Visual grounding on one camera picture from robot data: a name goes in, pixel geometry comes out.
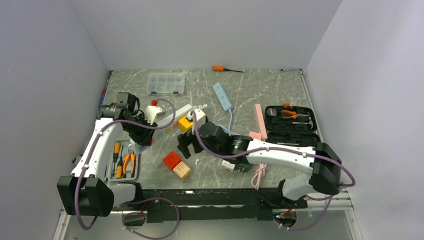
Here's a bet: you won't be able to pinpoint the pink power strip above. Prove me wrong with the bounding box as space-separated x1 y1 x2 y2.
254 103 268 141

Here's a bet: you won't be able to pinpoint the beige cube socket adapter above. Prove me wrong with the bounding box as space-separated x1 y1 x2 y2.
172 161 192 182

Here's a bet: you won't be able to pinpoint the purple cable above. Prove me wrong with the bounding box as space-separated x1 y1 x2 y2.
74 97 181 240
192 112 357 232

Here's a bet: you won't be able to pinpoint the pink cube socket adapter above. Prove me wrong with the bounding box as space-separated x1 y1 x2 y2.
248 131 262 140

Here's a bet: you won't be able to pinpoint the orange pliers in tray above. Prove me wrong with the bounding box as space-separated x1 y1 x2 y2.
122 153 136 178

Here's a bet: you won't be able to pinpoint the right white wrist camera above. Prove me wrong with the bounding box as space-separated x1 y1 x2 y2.
186 108 208 128

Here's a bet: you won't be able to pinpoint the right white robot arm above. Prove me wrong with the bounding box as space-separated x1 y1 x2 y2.
177 122 342 208

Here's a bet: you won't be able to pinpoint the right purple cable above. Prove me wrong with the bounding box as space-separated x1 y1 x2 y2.
192 112 357 232

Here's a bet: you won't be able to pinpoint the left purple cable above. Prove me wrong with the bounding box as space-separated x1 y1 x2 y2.
74 97 181 240

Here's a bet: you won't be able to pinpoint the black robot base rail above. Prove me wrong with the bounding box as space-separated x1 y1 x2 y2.
112 187 308 223

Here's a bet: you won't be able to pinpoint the blue red pen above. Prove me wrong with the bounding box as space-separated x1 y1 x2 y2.
98 79 109 108

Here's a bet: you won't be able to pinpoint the white power strip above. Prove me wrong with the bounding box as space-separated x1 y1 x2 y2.
135 104 194 154

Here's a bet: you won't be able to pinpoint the red cube socket adapter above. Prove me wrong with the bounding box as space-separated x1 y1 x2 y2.
162 151 182 171

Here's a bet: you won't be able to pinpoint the orange pliers in case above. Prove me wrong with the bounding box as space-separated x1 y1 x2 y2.
279 110 312 122

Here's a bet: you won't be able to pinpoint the white cube socket adapter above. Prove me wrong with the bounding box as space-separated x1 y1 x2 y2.
221 160 237 173

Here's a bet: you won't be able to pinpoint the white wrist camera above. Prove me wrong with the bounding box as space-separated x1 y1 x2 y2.
186 108 208 128
144 99 165 126

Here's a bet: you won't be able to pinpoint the grey tool tray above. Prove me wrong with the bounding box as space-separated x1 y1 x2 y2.
74 139 141 182

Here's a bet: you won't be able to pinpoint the black tool case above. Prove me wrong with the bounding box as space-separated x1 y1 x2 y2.
264 103 321 147

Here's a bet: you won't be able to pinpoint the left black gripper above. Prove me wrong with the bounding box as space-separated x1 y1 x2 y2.
124 113 158 146

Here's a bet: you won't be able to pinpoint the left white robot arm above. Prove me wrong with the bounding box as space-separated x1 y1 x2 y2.
57 92 164 217

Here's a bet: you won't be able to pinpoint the yellow cube socket adapter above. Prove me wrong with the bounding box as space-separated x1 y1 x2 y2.
177 116 194 133

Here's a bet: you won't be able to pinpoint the orange handled screwdriver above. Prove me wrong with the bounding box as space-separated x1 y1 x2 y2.
212 65 244 73

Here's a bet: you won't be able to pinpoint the clear plastic organizer box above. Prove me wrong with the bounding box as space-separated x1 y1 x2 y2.
146 72 186 95

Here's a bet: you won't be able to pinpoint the dark green cube adapter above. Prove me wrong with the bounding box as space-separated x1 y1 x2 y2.
234 163 251 173

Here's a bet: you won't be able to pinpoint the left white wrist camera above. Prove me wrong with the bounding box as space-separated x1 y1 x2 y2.
144 99 165 126

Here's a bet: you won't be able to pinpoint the light blue power strip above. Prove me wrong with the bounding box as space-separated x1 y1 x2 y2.
213 82 233 111

